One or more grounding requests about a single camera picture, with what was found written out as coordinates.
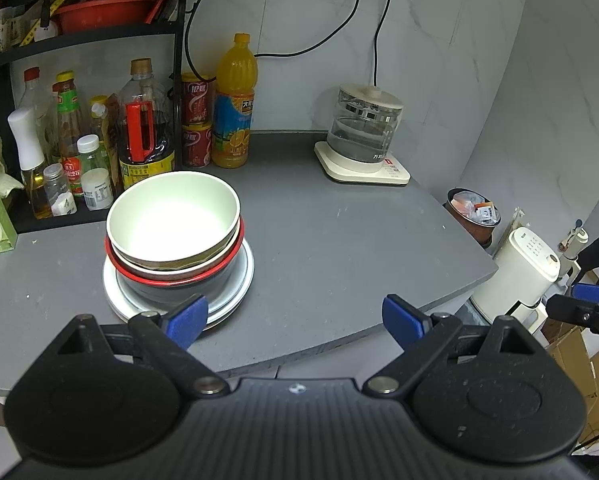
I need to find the brown waste bin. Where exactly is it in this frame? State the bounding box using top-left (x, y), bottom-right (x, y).
top-left (447, 188), bottom-right (501, 247)

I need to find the green cap sauce bottle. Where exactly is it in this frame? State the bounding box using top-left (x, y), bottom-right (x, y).
top-left (55, 71), bottom-right (87, 196)

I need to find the small clear jar silver cap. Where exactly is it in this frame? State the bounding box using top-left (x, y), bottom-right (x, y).
top-left (43, 163), bottom-right (77, 217)

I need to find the white cap green label bottle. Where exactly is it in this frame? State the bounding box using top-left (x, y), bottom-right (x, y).
top-left (76, 135), bottom-right (112, 196)

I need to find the black power cable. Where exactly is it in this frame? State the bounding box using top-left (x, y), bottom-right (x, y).
top-left (372, 0), bottom-right (401, 87)
top-left (253, 0), bottom-right (373, 58)

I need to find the red drink can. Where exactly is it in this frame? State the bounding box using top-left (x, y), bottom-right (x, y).
top-left (181, 124), bottom-right (213, 168)
top-left (181, 72), bottom-right (216, 126)

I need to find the stack of cardboard boxes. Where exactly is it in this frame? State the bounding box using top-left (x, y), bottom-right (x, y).
top-left (544, 270), bottom-right (599, 441)

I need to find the red cap clear bottle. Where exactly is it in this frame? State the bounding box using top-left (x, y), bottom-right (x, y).
top-left (22, 67), bottom-right (55, 151)

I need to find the black metal rack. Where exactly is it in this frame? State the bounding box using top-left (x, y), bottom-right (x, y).
top-left (0, 0), bottom-right (190, 233)

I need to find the soy sauce bottle red handle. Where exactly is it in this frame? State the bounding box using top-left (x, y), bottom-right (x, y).
top-left (118, 58), bottom-right (176, 191)

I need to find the yellow squeeze bottle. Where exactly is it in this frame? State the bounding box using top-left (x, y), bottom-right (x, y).
top-left (89, 96), bottom-right (120, 171)

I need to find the thin black cable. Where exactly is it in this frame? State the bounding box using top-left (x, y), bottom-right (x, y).
top-left (182, 0), bottom-right (216, 80)

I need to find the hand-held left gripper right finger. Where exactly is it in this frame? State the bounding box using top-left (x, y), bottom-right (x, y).
top-left (364, 294), bottom-right (530, 396)

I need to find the red plastic basket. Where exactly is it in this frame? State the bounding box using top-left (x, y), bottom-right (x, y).
top-left (54, 0), bottom-right (157, 34)

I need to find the red and black bowl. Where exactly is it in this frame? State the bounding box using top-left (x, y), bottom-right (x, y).
top-left (104, 217), bottom-right (246, 307)

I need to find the white spray cap oil bottle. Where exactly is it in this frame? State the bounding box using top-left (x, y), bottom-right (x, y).
top-left (8, 107), bottom-right (53, 220)

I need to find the cream bowl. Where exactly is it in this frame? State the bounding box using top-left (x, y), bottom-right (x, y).
top-left (106, 171), bottom-right (242, 264)
top-left (110, 217), bottom-right (245, 282)

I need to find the small white jar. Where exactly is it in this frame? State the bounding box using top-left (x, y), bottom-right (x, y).
top-left (82, 168), bottom-right (115, 211)

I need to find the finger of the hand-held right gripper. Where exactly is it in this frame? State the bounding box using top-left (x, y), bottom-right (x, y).
top-left (546, 294), bottom-right (599, 333)
top-left (572, 283), bottom-right (599, 307)

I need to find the orange juice bottle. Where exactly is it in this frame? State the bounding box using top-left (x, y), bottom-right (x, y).
top-left (211, 33), bottom-right (256, 169)

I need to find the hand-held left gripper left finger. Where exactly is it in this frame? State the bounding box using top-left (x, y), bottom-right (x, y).
top-left (54, 293), bottom-right (231, 397)

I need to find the cream kettle base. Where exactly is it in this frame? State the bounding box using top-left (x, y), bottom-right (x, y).
top-left (314, 141), bottom-right (411, 185)

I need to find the white kitchen appliance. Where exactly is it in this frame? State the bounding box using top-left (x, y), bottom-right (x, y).
top-left (469, 226), bottom-right (561, 333)

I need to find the glass electric kettle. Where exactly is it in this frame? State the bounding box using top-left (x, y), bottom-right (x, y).
top-left (328, 84), bottom-right (405, 163)

